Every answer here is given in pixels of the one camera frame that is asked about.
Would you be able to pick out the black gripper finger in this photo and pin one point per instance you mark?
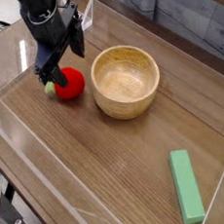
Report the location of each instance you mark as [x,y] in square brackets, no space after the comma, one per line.
[76,41]
[57,77]

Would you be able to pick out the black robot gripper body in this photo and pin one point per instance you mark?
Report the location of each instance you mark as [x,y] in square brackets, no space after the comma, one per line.
[51,30]

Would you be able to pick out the red plush fruit green leaf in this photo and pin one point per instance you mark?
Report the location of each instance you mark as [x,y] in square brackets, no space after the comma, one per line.
[75,84]

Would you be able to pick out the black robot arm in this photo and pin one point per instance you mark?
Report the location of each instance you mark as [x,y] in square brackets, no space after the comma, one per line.
[54,25]

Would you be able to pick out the wooden bowl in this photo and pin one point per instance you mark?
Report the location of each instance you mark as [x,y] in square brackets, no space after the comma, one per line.
[124,81]

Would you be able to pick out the green rectangular block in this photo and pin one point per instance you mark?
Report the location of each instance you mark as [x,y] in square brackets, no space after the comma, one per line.
[187,188]

